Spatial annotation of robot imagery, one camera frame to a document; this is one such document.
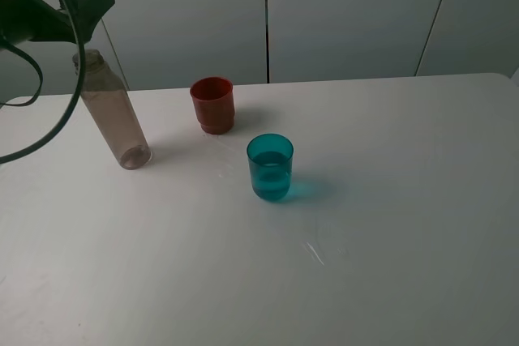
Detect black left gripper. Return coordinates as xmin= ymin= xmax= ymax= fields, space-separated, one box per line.
xmin=36 ymin=0 xmax=115 ymax=44

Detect clear brownish plastic bottle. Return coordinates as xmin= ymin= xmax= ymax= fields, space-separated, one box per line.
xmin=81 ymin=49 xmax=152 ymax=170

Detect teal translucent plastic cup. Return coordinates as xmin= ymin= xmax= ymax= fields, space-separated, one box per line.
xmin=247 ymin=133 xmax=294 ymax=202

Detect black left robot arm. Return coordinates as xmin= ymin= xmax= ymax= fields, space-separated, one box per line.
xmin=1 ymin=0 xmax=115 ymax=45

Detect red plastic cup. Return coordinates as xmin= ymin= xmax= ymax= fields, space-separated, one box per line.
xmin=190 ymin=77 xmax=235 ymax=135

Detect black camera cable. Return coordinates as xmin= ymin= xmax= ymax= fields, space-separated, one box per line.
xmin=0 ymin=0 xmax=87 ymax=165

